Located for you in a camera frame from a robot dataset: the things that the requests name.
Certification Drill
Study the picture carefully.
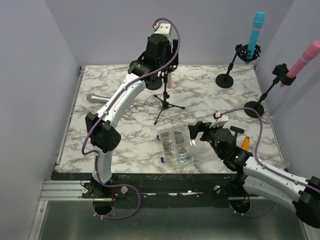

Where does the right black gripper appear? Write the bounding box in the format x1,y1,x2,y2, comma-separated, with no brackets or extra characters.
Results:
188,120,224,158

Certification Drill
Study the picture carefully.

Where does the beige microphone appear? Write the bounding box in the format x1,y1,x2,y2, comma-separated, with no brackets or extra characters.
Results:
167,72,173,89

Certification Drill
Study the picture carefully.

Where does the black tripod mic stand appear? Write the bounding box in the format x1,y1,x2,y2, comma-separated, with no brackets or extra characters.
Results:
154,67,186,125

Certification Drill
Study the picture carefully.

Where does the silver mesh microphone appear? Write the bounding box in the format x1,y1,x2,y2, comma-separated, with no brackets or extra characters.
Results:
86,94,110,104

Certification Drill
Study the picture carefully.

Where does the black round-base mic stand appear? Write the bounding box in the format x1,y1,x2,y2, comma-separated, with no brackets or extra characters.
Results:
145,76,163,91

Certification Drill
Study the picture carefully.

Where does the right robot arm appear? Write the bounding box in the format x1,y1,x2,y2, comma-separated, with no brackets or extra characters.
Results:
188,121,320,229

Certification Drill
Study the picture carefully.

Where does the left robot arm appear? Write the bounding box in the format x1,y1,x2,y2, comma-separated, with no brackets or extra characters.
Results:
83,33,181,198

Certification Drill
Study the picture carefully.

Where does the blue microphone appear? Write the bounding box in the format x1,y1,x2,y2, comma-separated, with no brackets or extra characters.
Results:
247,11,266,60

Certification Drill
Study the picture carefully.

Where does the black clip round stand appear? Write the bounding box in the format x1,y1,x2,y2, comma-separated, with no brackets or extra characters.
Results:
244,63,296,117

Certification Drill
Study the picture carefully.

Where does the pink microphone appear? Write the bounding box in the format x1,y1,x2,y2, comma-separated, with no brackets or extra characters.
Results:
280,40,320,88

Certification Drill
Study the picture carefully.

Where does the clear plastic screw box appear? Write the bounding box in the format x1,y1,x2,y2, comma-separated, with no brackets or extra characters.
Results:
156,127,221,166

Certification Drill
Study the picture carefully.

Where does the black T-shaped tool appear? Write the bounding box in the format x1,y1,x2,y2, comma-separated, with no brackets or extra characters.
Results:
230,126,245,137

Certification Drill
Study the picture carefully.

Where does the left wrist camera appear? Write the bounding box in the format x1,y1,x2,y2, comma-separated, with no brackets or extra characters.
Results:
152,23,172,41

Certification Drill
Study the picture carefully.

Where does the black shock-mount round stand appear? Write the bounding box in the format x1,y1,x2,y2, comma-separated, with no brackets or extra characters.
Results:
215,43,262,89

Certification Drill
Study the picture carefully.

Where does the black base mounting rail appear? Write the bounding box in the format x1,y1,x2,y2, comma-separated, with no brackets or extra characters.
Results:
51,172,254,213

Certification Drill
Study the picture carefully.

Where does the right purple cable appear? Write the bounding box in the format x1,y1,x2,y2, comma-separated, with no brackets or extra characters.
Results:
219,106,320,195

